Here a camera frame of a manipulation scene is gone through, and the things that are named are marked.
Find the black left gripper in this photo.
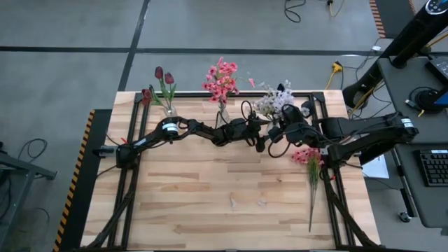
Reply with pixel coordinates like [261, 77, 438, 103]
[223, 118, 267, 154]

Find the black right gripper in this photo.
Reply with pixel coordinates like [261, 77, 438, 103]
[268, 120, 325, 148]

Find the ribbed glass bottle vase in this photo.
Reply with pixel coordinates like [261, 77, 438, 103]
[264, 118, 281, 136]

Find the tall slender glass vase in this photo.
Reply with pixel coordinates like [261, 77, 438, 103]
[216, 104, 232, 124]

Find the pink flower bunch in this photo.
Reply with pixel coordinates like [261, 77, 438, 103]
[215, 57, 256, 95]
[201, 71, 228, 106]
[290, 146, 326, 233]

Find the white paper sheet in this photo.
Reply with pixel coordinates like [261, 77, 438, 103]
[361, 155, 391, 180]

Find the black keyboard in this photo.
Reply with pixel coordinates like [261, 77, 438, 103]
[414, 149, 448, 188]

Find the black tower fan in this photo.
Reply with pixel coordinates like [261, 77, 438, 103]
[342, 0, 448, 109]

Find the black mat orange striped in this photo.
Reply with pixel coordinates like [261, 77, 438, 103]
[369, 0, 426, 39]

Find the black yellow hazard tape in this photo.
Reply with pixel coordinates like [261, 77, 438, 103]
[52, 109, 96, 252]

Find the black desk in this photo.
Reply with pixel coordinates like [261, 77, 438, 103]
[377, 55, 448, 236]

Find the grey metal cart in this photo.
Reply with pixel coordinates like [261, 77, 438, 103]
[0, 141, 59, 252]

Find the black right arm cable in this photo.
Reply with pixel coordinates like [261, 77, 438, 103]
[267, 139, 293, 159]

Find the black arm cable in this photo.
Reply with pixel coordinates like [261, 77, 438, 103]
[240, 100, 254, 122]
[267, 139, 293, 159]

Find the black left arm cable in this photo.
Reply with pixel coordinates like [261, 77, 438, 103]
[240, 100, 254, 122]

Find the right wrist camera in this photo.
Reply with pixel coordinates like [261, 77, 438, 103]
[281, 104, 306, 124]

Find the black aluminium table frame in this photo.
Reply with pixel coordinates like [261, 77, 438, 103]
[82, 90, 381, 252]

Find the yellow power cable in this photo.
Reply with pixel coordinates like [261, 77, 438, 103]
[324, 60, 344, 91]

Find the black cable coil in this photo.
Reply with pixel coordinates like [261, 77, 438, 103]
[407, 86, 446, 115]

